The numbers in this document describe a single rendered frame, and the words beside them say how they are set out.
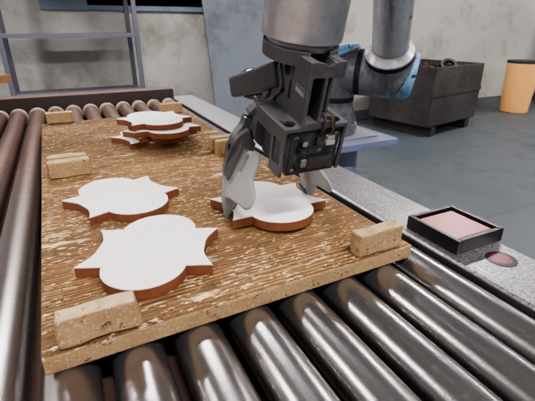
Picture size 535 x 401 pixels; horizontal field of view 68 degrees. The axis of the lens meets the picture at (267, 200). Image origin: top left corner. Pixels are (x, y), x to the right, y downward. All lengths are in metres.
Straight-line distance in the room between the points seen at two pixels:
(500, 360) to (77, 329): 0.31
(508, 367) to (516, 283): 0.13
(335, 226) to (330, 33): 0.21
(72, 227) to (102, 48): 3.88
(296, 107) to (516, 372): 0.27
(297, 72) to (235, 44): 4.04
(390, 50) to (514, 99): 5.95
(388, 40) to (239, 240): 0.67
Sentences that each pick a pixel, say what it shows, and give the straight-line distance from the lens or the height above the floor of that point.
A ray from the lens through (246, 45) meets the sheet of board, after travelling 4.45.
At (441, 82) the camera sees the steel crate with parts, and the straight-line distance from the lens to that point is 4.90.
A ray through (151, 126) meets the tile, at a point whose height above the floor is 0.98.
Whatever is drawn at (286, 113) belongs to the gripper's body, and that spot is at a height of 1.07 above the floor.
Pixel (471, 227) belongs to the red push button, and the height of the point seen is 0.93.
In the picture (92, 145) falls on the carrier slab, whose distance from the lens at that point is 0.86.
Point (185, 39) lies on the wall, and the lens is 4.49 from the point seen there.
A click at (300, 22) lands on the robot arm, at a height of 1.15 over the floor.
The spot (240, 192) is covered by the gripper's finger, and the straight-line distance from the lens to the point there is 0.44.
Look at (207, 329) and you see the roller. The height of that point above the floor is 0.92.
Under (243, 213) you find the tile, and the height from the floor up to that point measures 0.95.
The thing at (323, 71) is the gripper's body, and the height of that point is 1.11.
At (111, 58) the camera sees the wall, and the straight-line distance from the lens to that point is 4.36.
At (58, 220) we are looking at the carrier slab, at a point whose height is 0.94.
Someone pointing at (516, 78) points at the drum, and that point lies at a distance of 6.87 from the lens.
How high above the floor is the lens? 1.15
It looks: 23 degrees down
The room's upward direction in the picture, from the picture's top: straight up
